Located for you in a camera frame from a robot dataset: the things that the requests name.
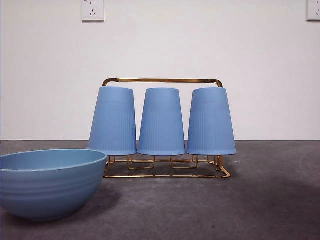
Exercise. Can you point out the blue ribbed cup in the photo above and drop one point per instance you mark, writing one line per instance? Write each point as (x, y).
(211, 122)
(161, 122)
(112, 122)

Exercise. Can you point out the blue ribbed bowl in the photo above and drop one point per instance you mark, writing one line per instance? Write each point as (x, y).
(50, 190)

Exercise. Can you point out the white wall socket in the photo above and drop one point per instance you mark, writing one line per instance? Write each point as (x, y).
(92, 15)
(313, 13)

